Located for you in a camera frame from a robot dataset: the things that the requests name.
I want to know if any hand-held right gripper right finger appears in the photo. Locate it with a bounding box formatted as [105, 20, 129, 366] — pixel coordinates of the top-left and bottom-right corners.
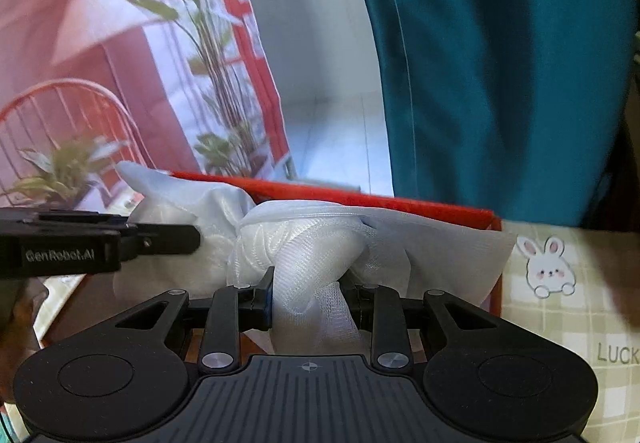
[342, 280, 506, 369]

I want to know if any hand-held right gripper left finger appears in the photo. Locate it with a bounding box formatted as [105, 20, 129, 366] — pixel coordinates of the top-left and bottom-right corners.
[114, 265, 276, 371]

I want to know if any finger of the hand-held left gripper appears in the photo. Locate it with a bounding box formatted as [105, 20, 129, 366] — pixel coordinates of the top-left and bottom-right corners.
[120, 224, 202, 264]
[37, 212, 141, 231]

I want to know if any white mesh cloth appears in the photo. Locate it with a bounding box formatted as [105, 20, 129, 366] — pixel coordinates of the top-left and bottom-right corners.
[112, 162, 518, 356]

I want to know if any red cardboard box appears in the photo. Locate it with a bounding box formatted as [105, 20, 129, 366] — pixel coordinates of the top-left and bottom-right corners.
[40, 170, 503, 359]

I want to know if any pink printed backdrop cloth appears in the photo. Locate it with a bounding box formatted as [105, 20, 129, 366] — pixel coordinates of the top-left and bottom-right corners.
[0, 0, 296, 224]

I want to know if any green checked bunny cloth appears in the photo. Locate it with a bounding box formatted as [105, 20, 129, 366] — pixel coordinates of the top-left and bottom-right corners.
[30, 220, 640, 443]

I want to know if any teal curtain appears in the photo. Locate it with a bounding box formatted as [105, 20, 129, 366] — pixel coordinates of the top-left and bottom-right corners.
[342, 0, 640, 229]

